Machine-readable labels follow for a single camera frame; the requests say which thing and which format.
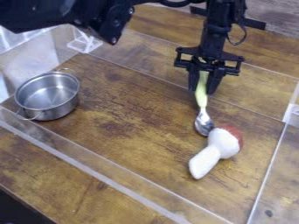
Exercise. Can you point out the red white toy mushroom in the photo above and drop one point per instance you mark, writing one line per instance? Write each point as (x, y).
(224, 145)

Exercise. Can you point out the small steel pot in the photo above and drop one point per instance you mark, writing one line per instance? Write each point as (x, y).
(47, 97)

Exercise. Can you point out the clear acrylic triangle stand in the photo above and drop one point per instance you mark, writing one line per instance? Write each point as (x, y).
(83, 43)

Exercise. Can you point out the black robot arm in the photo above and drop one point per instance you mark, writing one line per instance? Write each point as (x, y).
(104, 17)

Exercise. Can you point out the green handled metal spoon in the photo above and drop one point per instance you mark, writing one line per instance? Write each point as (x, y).
(203, 122)

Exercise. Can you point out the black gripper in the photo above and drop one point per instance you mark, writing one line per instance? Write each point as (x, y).
(194, 60)

